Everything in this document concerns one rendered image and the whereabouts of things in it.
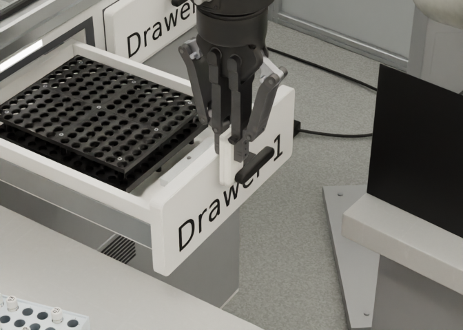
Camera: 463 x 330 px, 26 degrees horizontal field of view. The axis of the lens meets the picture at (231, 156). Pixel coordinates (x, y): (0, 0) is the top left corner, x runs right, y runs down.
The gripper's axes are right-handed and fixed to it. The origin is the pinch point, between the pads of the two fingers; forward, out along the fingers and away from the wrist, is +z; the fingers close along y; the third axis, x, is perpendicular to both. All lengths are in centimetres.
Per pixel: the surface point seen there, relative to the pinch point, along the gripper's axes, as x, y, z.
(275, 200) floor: 96, -49, 93
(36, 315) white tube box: -22.3, -12.0, 13.7
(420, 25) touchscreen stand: 96, -16, 32
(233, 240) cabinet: 55, -35, 70
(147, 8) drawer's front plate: 28.3, -33.7, 3.3
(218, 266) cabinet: 49, -35, 73
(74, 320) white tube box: -20.4, -7.9, 13.8
